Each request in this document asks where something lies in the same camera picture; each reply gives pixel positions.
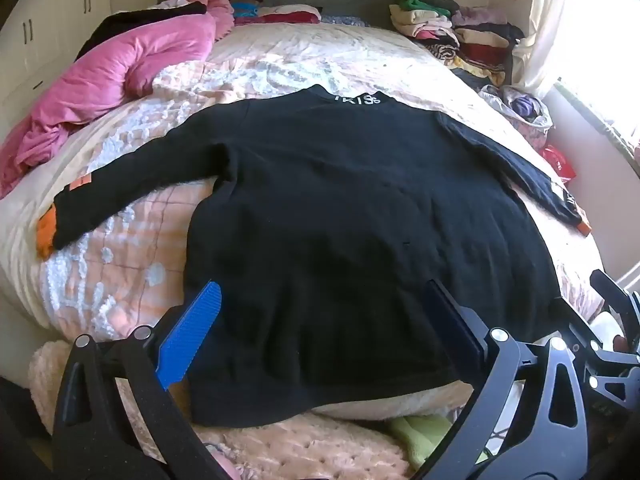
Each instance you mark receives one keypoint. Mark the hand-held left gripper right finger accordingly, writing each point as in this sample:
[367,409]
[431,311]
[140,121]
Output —
[450,325]

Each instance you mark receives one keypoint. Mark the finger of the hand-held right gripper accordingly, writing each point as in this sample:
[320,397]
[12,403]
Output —
[612,290]
[582,332]

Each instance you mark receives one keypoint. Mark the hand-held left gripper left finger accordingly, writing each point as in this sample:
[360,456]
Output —
[192,330]

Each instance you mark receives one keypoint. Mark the black sweater with orange cuffs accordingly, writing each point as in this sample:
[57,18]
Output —
[325,210]

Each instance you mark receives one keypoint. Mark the plastic bag of clothes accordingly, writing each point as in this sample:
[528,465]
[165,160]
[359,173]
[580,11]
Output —
[520,110]

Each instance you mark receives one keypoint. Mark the pile of folded clothes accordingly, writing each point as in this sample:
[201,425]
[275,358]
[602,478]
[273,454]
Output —
[435,25]

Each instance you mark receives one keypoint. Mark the light green fleece cloth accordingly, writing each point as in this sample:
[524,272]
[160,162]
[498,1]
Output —
[425,440]

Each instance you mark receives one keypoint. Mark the red plastic bag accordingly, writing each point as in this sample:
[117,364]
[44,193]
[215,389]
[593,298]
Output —
[557,162]

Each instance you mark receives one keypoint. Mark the fluffy pink fabric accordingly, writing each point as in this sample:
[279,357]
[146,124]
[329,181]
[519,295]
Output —
[300,450]

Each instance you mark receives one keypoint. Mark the window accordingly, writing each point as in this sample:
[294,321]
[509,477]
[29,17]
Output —
[610,70]

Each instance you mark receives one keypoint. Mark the pink quilt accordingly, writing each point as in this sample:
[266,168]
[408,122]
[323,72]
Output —
[115,70]

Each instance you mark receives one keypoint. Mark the peach and white checked blanket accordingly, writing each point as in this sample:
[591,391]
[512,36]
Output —
[280,60]

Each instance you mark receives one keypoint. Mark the cream curtain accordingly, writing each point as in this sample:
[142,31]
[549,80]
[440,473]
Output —
[550,10]

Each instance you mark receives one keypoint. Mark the black garment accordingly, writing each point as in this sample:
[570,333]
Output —
[130,20]

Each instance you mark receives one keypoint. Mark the blue patterned cloth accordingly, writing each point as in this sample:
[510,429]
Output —
[345,20]

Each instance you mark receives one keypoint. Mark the cream wardrobe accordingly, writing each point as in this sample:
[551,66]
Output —
[50,25]

